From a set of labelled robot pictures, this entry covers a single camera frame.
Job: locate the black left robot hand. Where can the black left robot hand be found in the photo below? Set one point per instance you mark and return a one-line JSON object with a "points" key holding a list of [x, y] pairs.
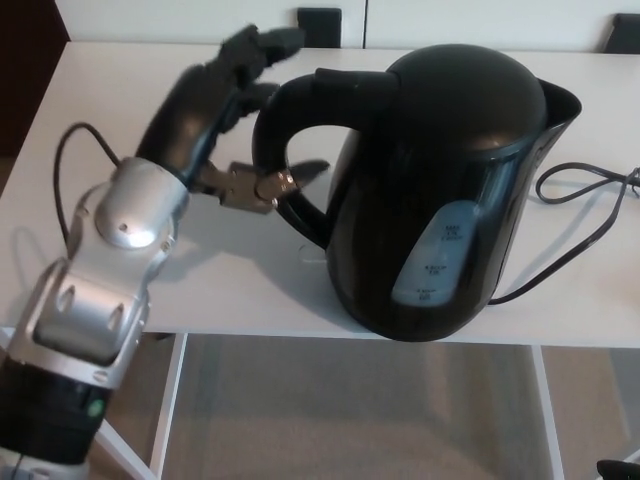
{"points": [[182, 120]]}

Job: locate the black chair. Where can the black chair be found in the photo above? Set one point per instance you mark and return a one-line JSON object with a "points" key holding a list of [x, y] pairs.
{"points": [[625, 35], [320, 27]]}

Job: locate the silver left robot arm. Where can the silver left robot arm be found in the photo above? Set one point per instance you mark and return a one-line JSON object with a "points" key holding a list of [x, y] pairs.
{"points": [[120, 220]]}

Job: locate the black kettle base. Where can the black kettle base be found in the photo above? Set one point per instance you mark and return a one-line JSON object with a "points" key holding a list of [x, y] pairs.
{"points": [[425, 337]]}

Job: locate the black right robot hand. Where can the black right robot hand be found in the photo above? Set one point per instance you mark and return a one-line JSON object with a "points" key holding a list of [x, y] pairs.
{"points": [[620, 472]]}

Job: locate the black electric kettle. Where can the black electric kettle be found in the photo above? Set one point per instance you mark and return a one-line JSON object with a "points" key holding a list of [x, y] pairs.
{"points": [[425, 175]]}

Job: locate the white table leg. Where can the white table leg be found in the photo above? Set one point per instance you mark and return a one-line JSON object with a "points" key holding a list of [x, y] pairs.
{"points": [[167, 400], [552, 410]]}

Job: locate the dark brown wooden cabinet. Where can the dark brown wooden cabinet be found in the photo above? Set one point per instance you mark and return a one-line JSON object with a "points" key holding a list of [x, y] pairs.
{"points": [[30, 75]]}

